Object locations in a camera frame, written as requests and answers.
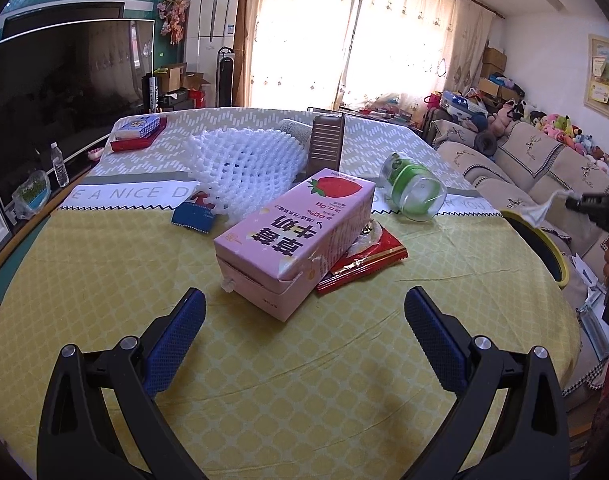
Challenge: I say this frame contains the pile of plush toys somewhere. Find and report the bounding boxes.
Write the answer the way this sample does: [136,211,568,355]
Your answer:
[421,90,609,174]

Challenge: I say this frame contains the green clear plastic bottle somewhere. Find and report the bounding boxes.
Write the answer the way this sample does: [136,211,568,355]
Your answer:
[380,153,446,222]

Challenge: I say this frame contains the clear water bottle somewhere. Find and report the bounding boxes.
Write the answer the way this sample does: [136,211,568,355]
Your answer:
[50,142,70,188]

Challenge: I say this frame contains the pink strawberry milk carton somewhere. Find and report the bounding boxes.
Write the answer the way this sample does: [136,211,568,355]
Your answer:
[214,169,376,322]

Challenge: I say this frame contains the red snack wrapper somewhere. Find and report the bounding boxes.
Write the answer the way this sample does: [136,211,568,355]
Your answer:
[316,219,408,295]

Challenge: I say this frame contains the large black television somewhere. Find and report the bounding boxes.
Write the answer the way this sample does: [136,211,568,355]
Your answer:
[0,18,156,205]

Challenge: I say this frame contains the white standing air conditioner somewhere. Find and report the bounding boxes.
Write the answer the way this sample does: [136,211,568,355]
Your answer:
[184,0,238,107]

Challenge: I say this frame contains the cream window curtains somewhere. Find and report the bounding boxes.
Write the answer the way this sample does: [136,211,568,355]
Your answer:
[237,0,495,113]

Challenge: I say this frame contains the framed landscape painting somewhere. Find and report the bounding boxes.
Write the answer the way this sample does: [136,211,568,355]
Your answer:
[584,35,609,119]

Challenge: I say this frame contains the white foam fruit net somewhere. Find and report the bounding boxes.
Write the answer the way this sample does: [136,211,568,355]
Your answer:
[184,128,306,226]

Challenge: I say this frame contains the small blue wrapper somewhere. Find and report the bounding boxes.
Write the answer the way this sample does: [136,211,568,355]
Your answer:
[171,191,216,234]

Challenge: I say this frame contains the black tower fan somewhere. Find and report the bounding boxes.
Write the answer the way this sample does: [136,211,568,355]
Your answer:
[216,47,235,107]

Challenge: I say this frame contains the red tray with box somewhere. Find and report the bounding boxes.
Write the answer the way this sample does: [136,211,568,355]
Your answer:
[110,115,167,153]

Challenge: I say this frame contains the clear plastic bag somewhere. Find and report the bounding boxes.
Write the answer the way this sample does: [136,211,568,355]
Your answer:
[12,170,50,220]

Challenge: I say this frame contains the artificial flower decoration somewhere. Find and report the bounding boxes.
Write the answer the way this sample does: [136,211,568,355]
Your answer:
[156,0,190,46]

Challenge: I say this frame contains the beige sofa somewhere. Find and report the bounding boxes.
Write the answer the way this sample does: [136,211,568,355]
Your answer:
[423,109,609,411]

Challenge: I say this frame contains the black bin yellow rim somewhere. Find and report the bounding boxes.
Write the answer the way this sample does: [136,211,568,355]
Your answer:
[501,209,570,289]

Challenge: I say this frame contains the glass coffee table clutter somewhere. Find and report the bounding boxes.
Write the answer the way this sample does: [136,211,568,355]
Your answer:
[306,96,421,129]

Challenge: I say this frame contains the stacked cardboard boxes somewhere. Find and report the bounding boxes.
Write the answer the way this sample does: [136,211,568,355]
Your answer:
[478,47,525,101]

